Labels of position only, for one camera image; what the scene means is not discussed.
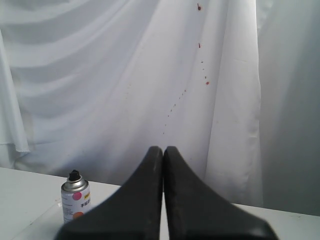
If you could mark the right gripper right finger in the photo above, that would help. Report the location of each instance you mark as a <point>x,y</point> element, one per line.
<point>196,212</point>

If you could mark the white backdrop cloth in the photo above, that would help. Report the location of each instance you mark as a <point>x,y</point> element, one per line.
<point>233,84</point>

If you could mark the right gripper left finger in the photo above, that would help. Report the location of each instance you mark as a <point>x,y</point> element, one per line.
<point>133,212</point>

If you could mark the white polka-dot spray can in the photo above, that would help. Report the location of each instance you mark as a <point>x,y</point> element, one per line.
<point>75,197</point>

